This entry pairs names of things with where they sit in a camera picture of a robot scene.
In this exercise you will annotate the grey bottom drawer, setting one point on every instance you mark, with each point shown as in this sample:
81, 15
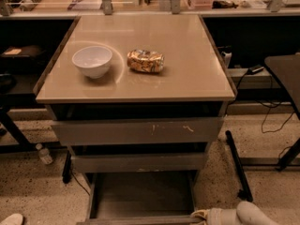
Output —
141, 198

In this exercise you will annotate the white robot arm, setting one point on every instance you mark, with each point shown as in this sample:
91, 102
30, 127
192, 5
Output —
245, 213

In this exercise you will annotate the black phone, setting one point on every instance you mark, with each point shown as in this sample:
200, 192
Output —
254, 69

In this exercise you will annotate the grey drawer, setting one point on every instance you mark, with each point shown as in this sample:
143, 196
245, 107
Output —
139, 163
141, 198
137, 131

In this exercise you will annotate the grey middle drawer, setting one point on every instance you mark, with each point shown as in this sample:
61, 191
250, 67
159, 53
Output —
139, 163

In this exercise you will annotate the white shoe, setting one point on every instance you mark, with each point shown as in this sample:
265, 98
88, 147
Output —
14, 219

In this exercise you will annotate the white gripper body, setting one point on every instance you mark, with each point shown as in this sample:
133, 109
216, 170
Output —
220, 217

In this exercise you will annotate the dark side table top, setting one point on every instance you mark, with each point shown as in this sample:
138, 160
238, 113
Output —
286, 71

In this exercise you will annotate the white bowl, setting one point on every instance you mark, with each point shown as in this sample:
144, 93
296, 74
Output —
93, 61

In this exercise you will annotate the plastic water bottle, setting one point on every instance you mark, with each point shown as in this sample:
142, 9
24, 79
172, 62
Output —
44, 154

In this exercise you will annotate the black table leg bar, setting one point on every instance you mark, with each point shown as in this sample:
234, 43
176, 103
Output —
244, 193

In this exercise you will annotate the grey top drawer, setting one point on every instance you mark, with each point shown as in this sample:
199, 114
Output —
137, 131

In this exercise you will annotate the crushed gold can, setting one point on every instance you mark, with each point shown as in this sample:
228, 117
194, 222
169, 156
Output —
145, 61

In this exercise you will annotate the black left desk leg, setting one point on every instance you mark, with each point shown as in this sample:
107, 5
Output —
14, 131

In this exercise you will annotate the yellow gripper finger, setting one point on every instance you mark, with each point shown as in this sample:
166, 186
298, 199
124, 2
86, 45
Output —
201, 214

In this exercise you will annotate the grey drawer cabinet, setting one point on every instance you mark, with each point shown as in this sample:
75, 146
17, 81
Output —
136, 93

